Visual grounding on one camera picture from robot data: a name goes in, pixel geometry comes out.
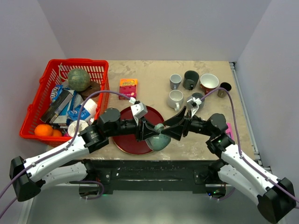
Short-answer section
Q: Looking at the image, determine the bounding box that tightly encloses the green round melon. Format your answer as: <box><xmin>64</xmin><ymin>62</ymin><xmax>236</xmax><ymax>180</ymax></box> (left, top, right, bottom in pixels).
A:
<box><xmin>67</xmin><ymin>68</ymin><xmax>91</xmax><ymax>92</ymax></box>

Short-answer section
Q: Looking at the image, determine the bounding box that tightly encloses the white paper roll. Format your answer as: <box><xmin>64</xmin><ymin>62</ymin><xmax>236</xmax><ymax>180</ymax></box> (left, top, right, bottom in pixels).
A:
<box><xmin>67</xmin><ymin>119</ymin><xmax>90</xmax><ymax>138</ymax></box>

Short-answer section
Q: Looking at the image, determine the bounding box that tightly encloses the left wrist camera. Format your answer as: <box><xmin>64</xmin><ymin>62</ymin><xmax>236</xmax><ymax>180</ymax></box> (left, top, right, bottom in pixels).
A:
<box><xmin>130</xmin><ymin>101</ymin><xmax>148</xmax><ymax>124</ymax></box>

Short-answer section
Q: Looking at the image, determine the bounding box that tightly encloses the red floral mug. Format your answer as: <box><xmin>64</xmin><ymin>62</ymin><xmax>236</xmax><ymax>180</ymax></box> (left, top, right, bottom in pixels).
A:
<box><xmin>199</xmin><ymin>73</ymin><xmax>219</xmax><ymax>94</ymax></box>

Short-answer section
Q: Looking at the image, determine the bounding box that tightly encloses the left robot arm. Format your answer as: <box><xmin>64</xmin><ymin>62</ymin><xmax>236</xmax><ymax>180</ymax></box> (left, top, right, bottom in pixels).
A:
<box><xmin>9</xmin><ymin>108</ymin><xmax>159</xmax><ymax>202</ymax></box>

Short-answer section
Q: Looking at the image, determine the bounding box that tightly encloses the white speckled mug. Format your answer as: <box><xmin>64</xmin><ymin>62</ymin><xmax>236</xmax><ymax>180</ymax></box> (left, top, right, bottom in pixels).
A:
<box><xmin>167</xmin><ymin>90</ymin><xmax>184</xmax><ymax>112</ymax></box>

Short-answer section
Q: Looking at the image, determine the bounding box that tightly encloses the black table front rail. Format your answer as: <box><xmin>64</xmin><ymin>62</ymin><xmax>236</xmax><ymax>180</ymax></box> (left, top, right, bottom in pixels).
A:
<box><xmin>69</xmin><ymin>158</ymin><xmax>234</xmax><ymax>195</ymax></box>

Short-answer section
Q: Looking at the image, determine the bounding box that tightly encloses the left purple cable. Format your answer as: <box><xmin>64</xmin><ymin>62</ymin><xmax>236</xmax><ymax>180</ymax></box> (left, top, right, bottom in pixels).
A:
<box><xmin>0</xmin><ymin>90</ymin><xmax>136</xmax><ymax>210</ymax></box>

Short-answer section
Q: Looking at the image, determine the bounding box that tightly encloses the brown wooden disc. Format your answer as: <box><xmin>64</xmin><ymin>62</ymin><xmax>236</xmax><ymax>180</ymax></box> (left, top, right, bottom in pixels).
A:
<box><xmin>79</xmin><ymin>81</ymin><xmax>101</xmax><ymax>100</ymax></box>

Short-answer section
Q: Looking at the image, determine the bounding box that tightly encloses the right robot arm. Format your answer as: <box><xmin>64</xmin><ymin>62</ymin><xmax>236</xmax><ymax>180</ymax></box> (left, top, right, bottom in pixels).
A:
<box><xmin>162</xmin><ymin>107</ymin><xmax>296</xmax><ymax>224</ymax></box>

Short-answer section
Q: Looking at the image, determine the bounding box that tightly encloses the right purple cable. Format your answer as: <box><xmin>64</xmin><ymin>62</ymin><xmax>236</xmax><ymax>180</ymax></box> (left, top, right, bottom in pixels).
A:
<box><xmin>198</xmin><ymin>87</ymin><xmax>299</xmax><ymax>203</ymax></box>

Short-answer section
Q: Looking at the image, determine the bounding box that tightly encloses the dark grey mug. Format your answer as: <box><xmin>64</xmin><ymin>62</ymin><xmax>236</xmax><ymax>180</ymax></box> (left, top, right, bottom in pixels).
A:
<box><xmin>183</xmin><ymin>70</ymin><xmax>199</xmax><ymax>90</ymax></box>

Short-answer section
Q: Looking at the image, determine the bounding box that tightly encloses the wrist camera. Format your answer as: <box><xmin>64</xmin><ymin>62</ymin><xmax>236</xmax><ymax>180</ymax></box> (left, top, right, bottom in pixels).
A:
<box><xmin>186</xmin><ymin>96</ymin><xmax>202</xmax><ymax>118</ymax></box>
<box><xmin>130</xmin><ymin>101</ymin><xmax>148</xmax><ymax>124</ymax></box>

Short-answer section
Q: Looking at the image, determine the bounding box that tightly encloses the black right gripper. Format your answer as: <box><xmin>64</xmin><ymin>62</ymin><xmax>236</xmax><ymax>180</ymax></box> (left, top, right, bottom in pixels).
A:
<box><xmin>162</xmin><ymin>106</ymin><xmax>214</xmax><ymax>140</ymax></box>

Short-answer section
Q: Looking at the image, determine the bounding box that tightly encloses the pink flat box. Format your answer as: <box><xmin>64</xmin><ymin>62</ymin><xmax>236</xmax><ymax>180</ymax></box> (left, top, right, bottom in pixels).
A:
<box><xmin>226</xmin><ymin>123</ymin><xmax>234</xmax><ymax>140</ymax></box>

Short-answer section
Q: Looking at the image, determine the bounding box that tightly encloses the orange pink sponge box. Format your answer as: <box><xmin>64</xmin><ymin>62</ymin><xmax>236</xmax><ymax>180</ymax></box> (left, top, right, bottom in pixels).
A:
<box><xmin>119</xmin><ymin>78</ymin><xmax>138</xmax><ymax>98</ymax></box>

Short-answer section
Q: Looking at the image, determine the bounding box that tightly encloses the small brown espresso cup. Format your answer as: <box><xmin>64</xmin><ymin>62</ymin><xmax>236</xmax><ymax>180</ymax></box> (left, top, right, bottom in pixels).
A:
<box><xmin>217</xmin><ymin>82</ymin><xmax>232</xmax><ymax>98</ymax></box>

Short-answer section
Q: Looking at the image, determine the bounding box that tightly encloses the teal glazed mug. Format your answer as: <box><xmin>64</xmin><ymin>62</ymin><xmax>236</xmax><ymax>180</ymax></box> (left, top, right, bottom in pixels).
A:
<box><xmin>145</xmin><ymin>123</ymin><xmax>171</xmax><ymax>152</ymax></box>

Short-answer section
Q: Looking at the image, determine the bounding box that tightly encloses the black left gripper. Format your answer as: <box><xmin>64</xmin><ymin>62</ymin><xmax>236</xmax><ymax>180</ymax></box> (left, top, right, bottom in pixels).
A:
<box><xmin>107</xmin><ymin>115</ymin><xmax>160</xmax><ymax>141</ymax></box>

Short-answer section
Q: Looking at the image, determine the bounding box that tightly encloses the purple cable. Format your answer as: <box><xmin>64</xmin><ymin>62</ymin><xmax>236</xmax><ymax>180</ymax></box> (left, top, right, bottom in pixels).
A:
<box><xmin>0</xmin><ymin>90</ymin><xmax>136</xmax><ymax>210</ymax></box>
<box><xmin>198</xmin><ymin>87</ymin><xmax>299</xmax><ymax>203</ymax></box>

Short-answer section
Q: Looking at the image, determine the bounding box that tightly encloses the black carton box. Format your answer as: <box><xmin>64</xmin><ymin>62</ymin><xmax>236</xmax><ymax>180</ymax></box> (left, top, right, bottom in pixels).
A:
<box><xmin>40</xmin><ymin>90</ymin><xmax>73</xmax><ymax>124</ymax></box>

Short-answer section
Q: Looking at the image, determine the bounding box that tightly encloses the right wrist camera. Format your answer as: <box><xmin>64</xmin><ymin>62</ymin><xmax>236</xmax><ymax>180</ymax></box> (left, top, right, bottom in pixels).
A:
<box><xmin>186</xmin><ymin>96</ymin><xmax>202</xmax><ymax>118</ymax></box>

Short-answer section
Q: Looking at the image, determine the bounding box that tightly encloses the red plastic basket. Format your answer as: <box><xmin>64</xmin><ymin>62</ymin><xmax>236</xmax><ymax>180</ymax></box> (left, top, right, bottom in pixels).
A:
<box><xmin>19</xmin><ymin>58</ymin><xmax>109</xmax><ymax>147</ymax></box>

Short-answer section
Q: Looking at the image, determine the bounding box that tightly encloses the blue candy bag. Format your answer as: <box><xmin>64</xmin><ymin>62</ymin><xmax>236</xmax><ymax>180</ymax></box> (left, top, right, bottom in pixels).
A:
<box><xmin>50</xmin><ymin>85</ymin><xmax>63</xmax><ymax>104</ymax></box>

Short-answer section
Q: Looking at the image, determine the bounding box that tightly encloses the white blue paper cup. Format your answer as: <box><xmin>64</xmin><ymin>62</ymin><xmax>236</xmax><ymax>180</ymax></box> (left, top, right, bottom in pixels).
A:
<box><xmin>67</xmin><ymin>99</ymin><xmax>97</xmax><ymax>122</ymax></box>

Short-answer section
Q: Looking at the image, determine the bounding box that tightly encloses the dark red round tray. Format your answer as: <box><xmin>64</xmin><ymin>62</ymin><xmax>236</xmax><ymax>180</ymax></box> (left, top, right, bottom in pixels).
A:
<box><xmin>113</xmin><ymin>106</ymin><xmax>164</xmax><ymax>155</ymax></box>

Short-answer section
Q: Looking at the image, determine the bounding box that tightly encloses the small grey mug white inside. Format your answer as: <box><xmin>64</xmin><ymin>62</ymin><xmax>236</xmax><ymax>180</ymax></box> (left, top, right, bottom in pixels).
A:
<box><xmin>170</xmin><ymin>74</ymin><xmax>182</xmax><ymax>90</ymax></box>

